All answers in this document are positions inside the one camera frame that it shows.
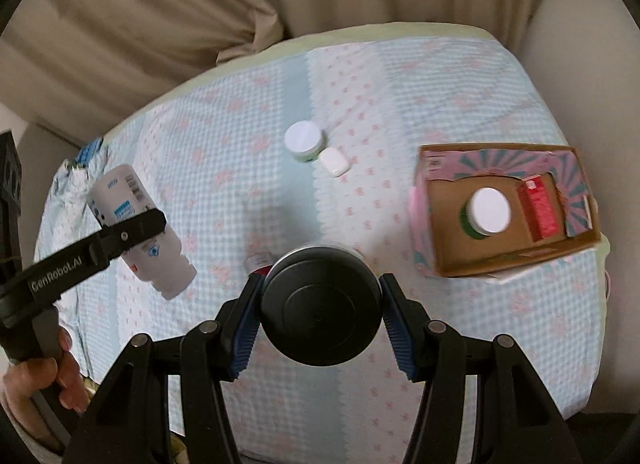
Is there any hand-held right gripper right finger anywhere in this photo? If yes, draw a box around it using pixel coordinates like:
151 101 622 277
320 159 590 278
377 271 583 464

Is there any beige curtain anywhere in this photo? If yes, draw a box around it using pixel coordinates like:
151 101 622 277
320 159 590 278
0 0 558 145

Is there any person's left hand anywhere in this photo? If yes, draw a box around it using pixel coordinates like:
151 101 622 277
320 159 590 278
1 325 90 445

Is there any blue checkered pink-flower blanket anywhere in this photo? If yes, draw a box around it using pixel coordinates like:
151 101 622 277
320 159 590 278
37 23 612 456

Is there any small white jar green base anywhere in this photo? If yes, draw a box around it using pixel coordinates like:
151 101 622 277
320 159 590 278
284 120 325 163

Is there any small red box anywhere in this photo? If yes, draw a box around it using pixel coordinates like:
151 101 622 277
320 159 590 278
515 174 563 243

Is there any crumpled white blue wrapper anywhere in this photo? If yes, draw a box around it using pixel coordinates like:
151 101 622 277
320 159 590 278
54 138 110 201

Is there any small tube red label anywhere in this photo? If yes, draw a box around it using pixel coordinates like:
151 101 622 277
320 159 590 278
243 251 274 277

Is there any black round lidded jar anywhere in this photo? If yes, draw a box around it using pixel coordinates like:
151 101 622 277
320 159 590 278
259 245 385 364

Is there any small white earbud case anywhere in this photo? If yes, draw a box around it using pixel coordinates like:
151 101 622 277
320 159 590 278
319 146 350 178

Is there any white lid green jar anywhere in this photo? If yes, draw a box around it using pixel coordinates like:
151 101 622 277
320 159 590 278
459 187 513 241

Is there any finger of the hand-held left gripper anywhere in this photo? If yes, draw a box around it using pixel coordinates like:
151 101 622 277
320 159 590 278
0 208 168 329

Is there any cardboard box pink print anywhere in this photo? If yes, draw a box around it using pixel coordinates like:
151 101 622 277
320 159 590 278
407 143 602 279

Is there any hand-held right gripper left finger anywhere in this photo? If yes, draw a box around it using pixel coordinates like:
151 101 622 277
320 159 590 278
65 271 266 464

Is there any white plastic bottle blue label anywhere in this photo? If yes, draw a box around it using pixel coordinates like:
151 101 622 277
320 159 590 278
86 164 198 301

